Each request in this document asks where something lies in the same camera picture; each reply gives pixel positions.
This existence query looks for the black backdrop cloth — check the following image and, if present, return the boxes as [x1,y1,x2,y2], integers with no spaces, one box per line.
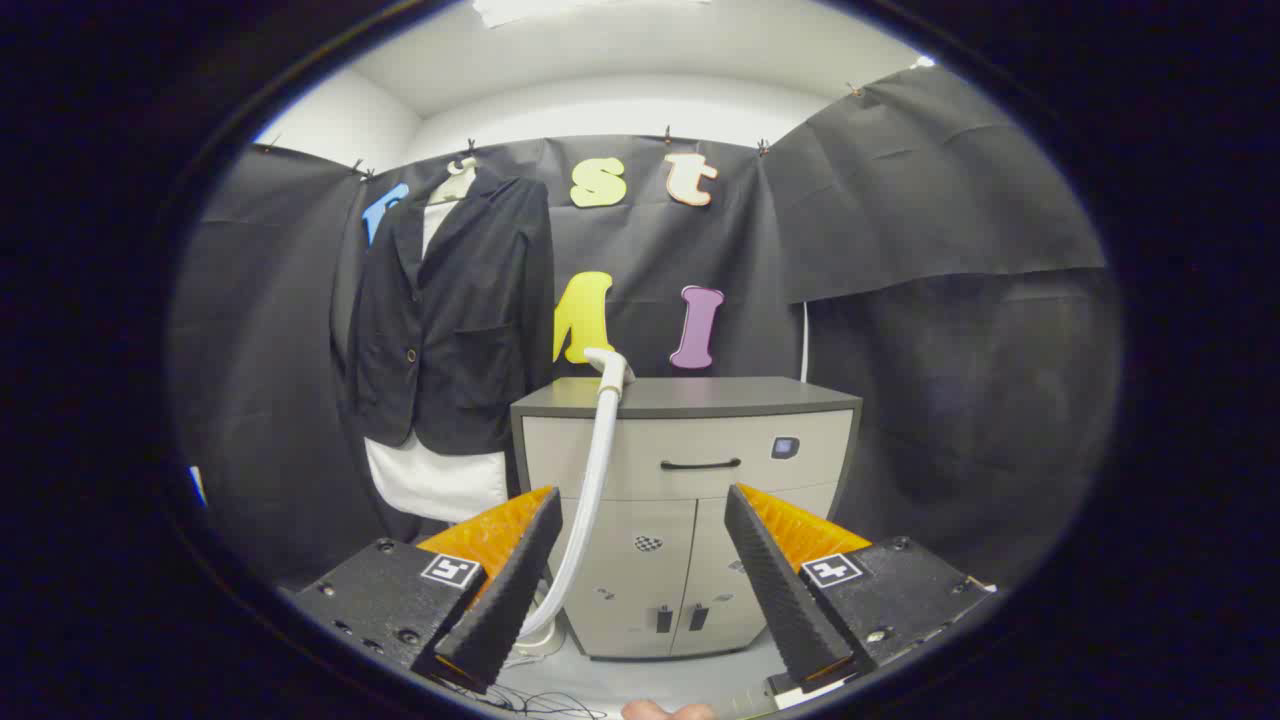
[168,65,1123,591]

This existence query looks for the black floor cables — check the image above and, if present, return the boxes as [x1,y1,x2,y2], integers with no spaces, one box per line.
[440,678,606,720]

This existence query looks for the white garment steamer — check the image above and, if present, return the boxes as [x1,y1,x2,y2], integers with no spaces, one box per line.
[515,347,637,658]

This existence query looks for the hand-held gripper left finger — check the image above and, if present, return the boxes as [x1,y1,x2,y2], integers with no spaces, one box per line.
[290,486,564,695]

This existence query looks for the black suit jacket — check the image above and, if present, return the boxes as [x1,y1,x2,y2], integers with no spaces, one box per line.
[345,177,556,457]

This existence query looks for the grey cabinet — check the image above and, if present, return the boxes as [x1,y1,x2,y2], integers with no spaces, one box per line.
[510,376,863,661]

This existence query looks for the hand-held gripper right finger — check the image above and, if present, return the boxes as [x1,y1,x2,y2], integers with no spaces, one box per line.
[724,483,999,696]

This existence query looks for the white shirt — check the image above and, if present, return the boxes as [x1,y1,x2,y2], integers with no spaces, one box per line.
[363,195,511,524]

